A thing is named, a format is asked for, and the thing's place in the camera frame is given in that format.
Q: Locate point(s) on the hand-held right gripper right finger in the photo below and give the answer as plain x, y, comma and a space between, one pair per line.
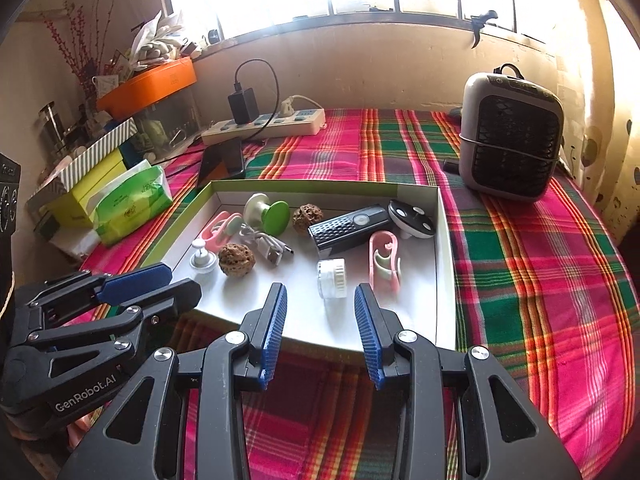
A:
367, 340

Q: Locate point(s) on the brown walnut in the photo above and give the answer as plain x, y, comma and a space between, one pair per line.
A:
305, 217
236, 259

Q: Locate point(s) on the green tissue pack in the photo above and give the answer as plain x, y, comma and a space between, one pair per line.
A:
130, 205

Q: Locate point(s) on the pink white clip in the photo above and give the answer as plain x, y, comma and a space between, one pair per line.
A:
220, 222
375, 255

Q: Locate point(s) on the black bike light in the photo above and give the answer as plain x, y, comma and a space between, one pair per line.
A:
345, 230

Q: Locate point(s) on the white work gloves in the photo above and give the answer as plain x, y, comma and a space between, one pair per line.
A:
155, 47

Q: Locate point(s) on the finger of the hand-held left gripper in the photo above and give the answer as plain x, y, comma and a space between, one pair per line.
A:
135, 282
165, 302

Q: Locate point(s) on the black white round device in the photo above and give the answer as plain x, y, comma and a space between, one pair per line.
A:
410, 217

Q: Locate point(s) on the grey portable heater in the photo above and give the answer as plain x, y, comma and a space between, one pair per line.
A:
510, 140

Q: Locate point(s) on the yellow box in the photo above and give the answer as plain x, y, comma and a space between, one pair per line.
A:
85, 190

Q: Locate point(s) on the red berry branch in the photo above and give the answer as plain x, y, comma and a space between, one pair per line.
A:
80, 55

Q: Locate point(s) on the clear glass tank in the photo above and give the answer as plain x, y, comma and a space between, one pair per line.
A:
160, 125

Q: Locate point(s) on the white plug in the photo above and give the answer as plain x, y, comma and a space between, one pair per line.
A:
287, 107

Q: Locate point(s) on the plaid tablecloth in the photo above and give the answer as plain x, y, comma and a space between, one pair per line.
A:
525, 285

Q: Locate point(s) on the small clear jar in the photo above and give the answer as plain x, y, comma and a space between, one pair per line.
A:
331, 280

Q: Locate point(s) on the green white cardboard box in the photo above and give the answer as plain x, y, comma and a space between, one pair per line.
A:
310, 315

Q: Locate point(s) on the grey white striped box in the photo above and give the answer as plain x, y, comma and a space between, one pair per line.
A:
110, 140

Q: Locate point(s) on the steel canister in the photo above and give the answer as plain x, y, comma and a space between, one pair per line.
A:
50, 130

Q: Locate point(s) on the white paper sheet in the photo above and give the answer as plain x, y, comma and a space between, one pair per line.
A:
75, 245

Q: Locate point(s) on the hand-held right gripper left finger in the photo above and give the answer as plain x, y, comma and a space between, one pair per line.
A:
272, 340

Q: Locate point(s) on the white power strip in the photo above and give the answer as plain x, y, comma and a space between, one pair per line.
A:
295, 122

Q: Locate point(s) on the grey white knob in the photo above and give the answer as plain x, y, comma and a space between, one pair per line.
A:
202, 261

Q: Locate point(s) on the black smartphone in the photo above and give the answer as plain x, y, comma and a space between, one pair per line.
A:
222, 162

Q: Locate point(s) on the black charger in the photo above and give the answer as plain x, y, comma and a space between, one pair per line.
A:
243, 105

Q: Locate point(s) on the green white spool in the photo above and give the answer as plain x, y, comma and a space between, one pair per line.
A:
275, 217

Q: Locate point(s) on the orange box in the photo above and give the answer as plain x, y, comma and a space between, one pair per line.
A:
150, 85

